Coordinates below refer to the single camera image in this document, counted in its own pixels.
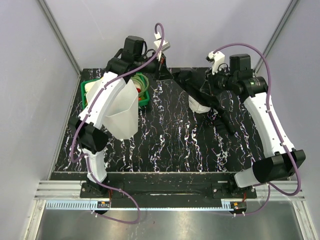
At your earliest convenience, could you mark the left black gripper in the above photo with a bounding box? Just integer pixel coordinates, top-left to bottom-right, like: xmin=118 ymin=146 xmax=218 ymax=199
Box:
xmin=134 ymin=51 xmax=174 ymax=82

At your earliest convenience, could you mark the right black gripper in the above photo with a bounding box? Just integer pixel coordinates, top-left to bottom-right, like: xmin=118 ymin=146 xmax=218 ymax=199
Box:
xmin=199 ymin=66 xmax=237 ymax=97

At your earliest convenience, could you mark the black trash bag roll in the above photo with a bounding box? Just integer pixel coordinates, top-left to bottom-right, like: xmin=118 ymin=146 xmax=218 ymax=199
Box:
xmin=213 ymin=108 xmax=236 ymax=136

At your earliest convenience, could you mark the white translucent trash bin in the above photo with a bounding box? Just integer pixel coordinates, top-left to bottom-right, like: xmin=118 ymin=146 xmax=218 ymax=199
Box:
xmin=79 ymin=72 xmax=138 ymax=140

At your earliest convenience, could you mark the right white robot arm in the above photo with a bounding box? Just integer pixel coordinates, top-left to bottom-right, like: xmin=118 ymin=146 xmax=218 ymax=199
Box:
xmin=206 ymin=51 xmax=306 ymax=198

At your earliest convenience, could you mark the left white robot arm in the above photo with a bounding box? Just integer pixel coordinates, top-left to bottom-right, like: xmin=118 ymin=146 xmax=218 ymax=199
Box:
xmin=70 ymin=33 xmax=165 ymax=198

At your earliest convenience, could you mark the green coiled bean bundle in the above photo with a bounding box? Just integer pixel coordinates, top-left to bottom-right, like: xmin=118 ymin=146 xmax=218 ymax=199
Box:
xmin=131 ymin=73 xmax=150 ymax=96

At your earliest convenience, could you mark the green plastic basket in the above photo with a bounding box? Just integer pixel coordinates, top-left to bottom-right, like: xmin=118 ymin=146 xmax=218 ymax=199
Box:
xmin=80 ymin=78 xmax=150 ymax=110

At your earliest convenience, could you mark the white toy radish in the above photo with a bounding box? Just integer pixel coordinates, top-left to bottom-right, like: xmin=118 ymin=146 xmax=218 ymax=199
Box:
xmin=84 ymin=81 xmax=95 ymax=93

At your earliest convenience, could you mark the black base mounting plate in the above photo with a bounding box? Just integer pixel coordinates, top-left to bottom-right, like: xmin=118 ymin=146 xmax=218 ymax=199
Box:
xmin=79 ymin=171 xmax=258 ymax=200

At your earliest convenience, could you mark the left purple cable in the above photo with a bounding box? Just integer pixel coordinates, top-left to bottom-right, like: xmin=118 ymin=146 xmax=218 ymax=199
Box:
xmin=69 ymin=22 xmax=166 ymax=225

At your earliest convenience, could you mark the purple cable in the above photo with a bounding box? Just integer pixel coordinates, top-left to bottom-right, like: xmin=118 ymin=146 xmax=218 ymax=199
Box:
xmin=69 ymin=22 xmax=166 ymax=225
xmin=212 ymin=43 xmax=302 ymax=216

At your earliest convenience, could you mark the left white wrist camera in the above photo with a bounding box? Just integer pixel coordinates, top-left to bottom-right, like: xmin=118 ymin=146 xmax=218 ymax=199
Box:
xmin=153 ymin=32 xmax=171 ymax=53

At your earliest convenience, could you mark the right aluminium frame post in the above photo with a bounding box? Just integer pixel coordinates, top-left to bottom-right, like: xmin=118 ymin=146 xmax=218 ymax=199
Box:
xmin=262 ymin=0 xmax=300 ymax=58

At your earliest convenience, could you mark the aluminium frame post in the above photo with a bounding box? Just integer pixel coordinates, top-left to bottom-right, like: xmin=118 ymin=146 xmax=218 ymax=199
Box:
xmin=37 ymin=0 xmax=82 ymax=76
xmin=262 ymin=0 xmax=300 ymax=58

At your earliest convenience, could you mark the left aluminium frame post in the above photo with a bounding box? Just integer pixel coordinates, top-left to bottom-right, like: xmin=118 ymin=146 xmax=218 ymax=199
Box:
xmin=37 ymin=0 xmax=82 ymax=76

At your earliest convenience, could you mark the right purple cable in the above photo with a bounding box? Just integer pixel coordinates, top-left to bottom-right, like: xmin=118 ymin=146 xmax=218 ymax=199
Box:
xmin=212 ymin=43 xmax=302 ymax=216

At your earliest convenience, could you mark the aluminium front rail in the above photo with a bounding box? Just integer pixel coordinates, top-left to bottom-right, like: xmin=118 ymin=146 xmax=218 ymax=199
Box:
xmin=35 ymin=180 xmax=305 ymax=201

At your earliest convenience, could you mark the white slotted cable duct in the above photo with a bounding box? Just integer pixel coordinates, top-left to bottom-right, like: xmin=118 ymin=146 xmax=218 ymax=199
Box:
xmin=45 ymin=200 xmax=110 ymax=211

